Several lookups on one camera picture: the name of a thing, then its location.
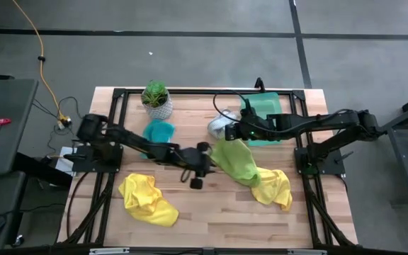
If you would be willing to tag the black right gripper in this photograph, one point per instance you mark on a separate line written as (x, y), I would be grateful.
(257, 125)

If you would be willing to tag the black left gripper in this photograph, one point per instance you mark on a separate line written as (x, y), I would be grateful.
(193, 161)

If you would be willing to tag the lime green microfiber towel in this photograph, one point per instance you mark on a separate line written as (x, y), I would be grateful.
(236, 161)

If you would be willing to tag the grey microfiber towel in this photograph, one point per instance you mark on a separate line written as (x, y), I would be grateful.
(216, 125)

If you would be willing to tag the yellow microfiber towel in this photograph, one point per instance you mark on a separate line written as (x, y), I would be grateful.
(273, 189)
(147, 202)

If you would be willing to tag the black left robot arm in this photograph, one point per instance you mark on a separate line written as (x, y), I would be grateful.
(133, 140)

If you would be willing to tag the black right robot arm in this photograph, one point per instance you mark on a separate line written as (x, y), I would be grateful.
(317, 120)

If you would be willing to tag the teal microfiber towel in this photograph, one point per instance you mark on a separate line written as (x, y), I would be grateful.
(158, 131)

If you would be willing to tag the translucent teal plastic bin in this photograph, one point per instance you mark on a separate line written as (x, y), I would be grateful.
(264, 104)

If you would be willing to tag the succulent in patterned white pot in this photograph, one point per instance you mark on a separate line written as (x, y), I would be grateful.
(158, 110)

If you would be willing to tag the white paper sheet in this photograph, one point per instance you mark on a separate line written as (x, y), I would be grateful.
(62, 166)

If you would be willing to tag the black desk base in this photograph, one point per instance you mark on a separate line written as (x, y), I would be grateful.
(41, 170)

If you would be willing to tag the dark grey desk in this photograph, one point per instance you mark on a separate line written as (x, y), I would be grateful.
(9, 106)

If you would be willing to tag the small black mount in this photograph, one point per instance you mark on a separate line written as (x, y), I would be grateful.
(259, 85)

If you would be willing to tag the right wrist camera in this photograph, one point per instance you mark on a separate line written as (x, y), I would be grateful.
(233, 132)

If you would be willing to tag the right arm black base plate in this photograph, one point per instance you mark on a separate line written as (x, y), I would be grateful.
(331, 167)

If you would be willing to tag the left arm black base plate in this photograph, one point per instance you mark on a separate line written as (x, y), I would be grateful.
(83, 165)

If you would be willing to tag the silver bracket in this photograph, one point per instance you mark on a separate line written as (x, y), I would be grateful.
(109, 251)
(306, 252)

